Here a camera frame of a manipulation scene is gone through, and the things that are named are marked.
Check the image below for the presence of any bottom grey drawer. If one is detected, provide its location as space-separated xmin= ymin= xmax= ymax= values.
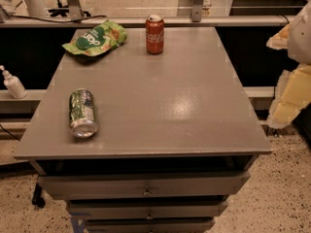
xmin=86 ymin=217 xmax=215 ymax=233

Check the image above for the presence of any grey drawer cabinet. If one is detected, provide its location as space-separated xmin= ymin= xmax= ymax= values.
xmin=13 ymin=26 xmax=273 ymax=233

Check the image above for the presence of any green snack bag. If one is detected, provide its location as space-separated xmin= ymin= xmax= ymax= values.
xmin=62 ymin=20 xmax=127 ymax=57

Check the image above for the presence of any top grey drawer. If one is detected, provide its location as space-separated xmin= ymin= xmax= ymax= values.
xmin=38 ymin=171 xmax=250 ymax=200

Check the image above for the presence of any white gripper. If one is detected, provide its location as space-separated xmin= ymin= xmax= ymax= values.
xmin=266 ymin=1 xmax=311 ymax=129

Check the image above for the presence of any middle grey drawer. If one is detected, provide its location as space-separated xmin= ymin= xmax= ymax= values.
xmin=68 ymin=200 xmax=227 ymax=219

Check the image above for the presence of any green soda can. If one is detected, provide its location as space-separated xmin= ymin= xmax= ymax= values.
xmin=69 ymin=88 xmax=98 ymax=138

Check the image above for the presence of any grey drawer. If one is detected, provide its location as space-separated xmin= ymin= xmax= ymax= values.
xmin=38 ymin=171 xmax=250 ymax=200
xmin=68 ymin=200 xmax=227 ymax=219
xmin=86 ymin=217 xmax=215 ymax=233

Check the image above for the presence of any grey metal post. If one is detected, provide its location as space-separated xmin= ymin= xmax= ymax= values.
xmin=191 ymin=0 xmax=204 ymax=22

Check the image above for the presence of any black cable on rail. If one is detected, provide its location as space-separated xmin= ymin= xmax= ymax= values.
xmin=9 ymin=14 xmax=108 ymax=24

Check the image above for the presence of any black office chair base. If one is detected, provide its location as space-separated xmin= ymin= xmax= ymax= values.
xmin=48 ymin=0 xmax=91 ymax=19

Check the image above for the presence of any black caster wheel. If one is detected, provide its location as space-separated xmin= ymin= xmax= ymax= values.
xmin=31 ymin=184 xmax=46 ymax=208

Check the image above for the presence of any red cola can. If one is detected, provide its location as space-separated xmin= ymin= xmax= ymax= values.
xmin=145 ymin=15 xmax=164 ymax=54

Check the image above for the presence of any white pump bottle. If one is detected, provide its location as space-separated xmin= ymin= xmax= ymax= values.
xmin=0 ymin=65 xmax=27 ymax=99

